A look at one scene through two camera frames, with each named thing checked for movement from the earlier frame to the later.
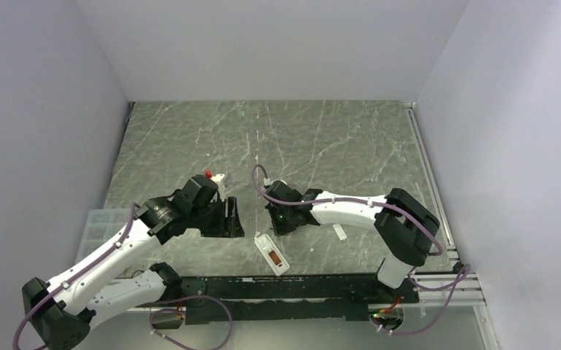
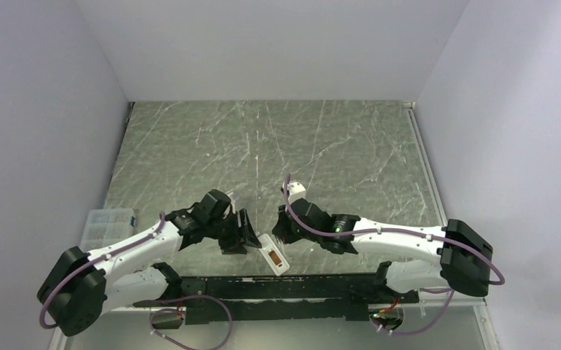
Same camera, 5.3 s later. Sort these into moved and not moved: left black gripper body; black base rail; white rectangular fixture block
Moved: left black gripper body
Not moved: black base rail; white rectangular fixture block
